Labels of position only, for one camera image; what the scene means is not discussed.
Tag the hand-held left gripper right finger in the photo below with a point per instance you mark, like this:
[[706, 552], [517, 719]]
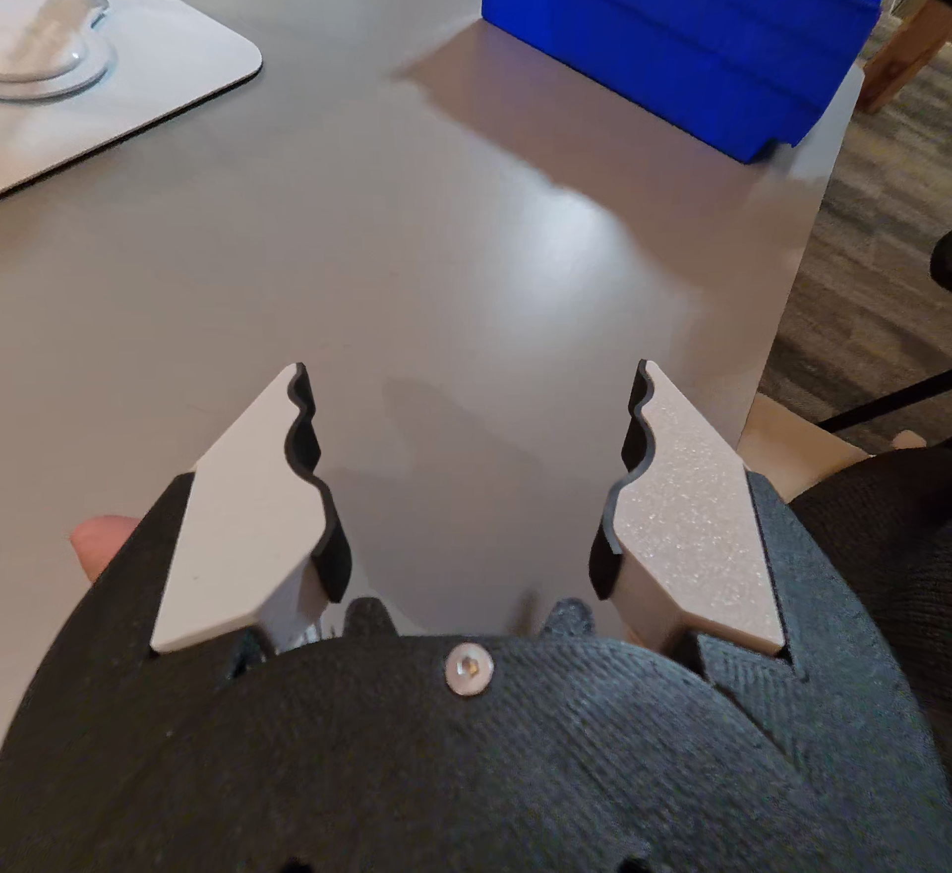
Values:
[[692, 516]]

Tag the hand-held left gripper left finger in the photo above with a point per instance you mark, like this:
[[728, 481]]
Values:
[[245, 516]]

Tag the blue plastic bin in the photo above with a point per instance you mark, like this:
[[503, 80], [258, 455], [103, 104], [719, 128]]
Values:
[[669, 33]]

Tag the grey desk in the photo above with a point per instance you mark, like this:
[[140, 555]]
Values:
[[446, 256]]

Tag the person's left hand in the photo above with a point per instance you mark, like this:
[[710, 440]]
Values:
[[100, 538]]

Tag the person's black sweater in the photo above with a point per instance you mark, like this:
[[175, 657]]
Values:
[[885, 553]]

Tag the black office chair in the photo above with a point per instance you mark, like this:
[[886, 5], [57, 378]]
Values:
[[885, 401]]

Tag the white document stand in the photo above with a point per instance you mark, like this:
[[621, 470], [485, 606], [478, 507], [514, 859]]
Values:
[[171, 55]]

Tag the wooden table leg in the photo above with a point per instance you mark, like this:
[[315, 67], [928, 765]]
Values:
[[904, 51]]

